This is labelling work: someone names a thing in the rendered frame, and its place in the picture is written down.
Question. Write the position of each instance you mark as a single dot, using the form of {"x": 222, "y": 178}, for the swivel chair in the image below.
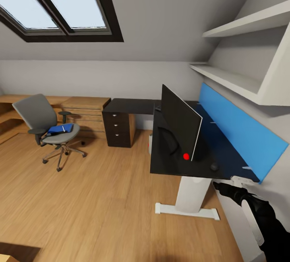
{"x": 39, "y": 115}

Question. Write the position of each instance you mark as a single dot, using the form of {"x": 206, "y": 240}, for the folder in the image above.
{"x": 59, "y": 129}

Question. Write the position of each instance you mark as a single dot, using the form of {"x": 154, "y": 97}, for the monitor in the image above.
{"x": 183, "y": 121}

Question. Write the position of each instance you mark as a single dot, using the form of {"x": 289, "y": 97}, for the mouse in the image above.
{"x": 214, "y": 166}

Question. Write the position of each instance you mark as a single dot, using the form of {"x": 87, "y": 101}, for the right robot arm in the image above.
{"x": 269, "y": 233}

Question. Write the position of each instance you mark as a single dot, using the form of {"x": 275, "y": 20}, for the room divider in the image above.
{"x": 257, "y": 145}

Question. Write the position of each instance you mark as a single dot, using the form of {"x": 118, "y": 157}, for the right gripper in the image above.
{"x": 228, "y": 190}

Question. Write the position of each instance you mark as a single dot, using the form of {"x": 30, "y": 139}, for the desk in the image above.
{"x": 196, "y": 175}

